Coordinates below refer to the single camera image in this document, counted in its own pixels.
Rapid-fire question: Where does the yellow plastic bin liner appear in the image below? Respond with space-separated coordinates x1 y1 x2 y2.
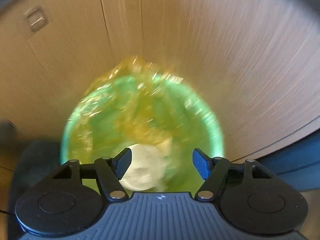
75 55 201 156

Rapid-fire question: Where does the white paper trash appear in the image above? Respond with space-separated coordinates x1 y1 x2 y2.
120 138 172 192

